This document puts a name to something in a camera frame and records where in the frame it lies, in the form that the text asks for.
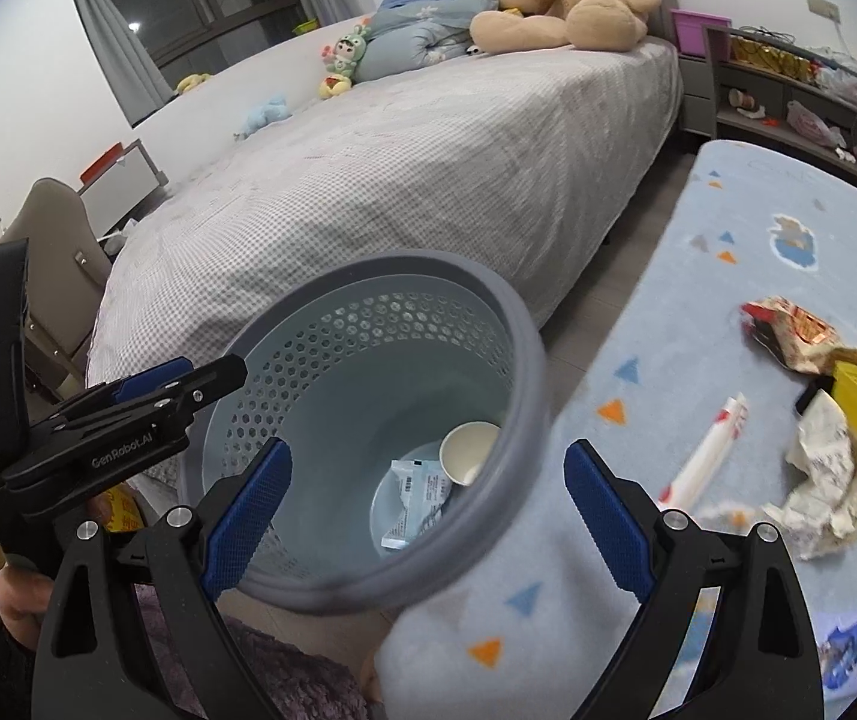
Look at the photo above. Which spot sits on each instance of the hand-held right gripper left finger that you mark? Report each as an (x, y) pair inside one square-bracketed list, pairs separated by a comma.
[(248, 517)]

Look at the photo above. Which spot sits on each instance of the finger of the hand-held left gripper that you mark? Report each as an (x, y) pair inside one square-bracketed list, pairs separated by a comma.
[(151, 380), (173, 394)]

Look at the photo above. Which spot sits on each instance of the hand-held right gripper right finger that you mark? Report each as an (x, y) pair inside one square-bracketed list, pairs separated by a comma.
[(608, 532)]

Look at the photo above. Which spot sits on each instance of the white playing card box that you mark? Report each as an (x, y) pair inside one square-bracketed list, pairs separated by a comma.
[(705, 457)]

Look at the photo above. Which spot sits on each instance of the grey perforated wastebasket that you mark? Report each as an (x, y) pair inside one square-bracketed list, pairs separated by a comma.
[(368, 390)]

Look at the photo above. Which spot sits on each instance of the person's left hand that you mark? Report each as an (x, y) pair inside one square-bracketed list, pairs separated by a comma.
[(17, 607)]

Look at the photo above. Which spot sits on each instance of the yellow plastic bag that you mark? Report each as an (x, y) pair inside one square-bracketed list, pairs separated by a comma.
[(119, 510)]

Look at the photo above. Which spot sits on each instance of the white paper cup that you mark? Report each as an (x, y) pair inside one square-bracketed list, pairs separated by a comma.
[(466, 454)]

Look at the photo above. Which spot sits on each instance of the purple fuzzy cloth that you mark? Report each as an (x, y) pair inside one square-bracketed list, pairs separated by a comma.
[(301, 675)]

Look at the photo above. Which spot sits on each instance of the white blue snack packet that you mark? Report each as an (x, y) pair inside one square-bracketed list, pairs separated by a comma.
[(417, 499)]

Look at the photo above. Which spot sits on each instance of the beige wooden armchair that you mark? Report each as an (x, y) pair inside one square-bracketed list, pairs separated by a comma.
[(53, 240)]

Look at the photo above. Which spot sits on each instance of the white drawer cabinet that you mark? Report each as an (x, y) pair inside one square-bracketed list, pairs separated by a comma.
[(121, 187)]

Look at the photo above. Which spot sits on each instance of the light blue printed blanket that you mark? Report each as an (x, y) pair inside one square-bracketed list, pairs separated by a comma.
[(660, 330)]

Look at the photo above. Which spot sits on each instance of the orange flat object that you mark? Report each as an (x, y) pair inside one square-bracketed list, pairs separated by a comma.
[(102, 165)]

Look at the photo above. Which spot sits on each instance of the crumpled white paper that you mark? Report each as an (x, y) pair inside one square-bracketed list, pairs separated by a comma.
[(825, 465)]

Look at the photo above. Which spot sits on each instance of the red snack wrapper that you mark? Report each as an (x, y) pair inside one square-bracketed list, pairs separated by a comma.
[(788, 330)]

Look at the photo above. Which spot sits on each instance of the light blue plush toy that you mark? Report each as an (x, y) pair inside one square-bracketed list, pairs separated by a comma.
[(263, 114)]

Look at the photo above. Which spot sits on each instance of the yellow plush toy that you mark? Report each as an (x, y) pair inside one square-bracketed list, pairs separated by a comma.
[(192, 82)]

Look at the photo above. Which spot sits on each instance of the grey checked bed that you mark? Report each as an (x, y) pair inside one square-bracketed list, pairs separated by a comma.
[(398, 187)]

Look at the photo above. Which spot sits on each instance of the green hooded plush doll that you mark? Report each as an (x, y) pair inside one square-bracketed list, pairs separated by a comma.
[(346, 60)]

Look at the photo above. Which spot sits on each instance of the small yellow container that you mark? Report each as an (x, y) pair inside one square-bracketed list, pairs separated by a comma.
[(306, 26)]

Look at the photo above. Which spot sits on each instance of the light blue floral quilt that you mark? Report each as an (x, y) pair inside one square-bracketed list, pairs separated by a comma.
[(413, 45)]

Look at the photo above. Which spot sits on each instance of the grey nightstand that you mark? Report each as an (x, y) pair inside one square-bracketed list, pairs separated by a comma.
[(696, 94)]

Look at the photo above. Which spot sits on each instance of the small brown cup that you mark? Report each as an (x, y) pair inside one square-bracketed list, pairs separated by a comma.
[(741, 99)]

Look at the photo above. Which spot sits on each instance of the pink plastic bag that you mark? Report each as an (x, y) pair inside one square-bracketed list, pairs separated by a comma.
[(810, 124)]

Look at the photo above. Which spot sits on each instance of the grey shelf desk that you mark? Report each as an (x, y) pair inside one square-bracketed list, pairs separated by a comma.
[(773, 90)]

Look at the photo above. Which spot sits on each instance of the gold packaged box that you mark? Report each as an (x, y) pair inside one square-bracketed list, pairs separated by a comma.
[(769, 58)]

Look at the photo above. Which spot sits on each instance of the purple storage box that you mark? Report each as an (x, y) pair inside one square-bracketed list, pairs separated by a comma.
[(698, 30)]

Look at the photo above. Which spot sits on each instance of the wall socket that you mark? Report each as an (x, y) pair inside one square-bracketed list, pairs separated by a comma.
[(823, 7)]

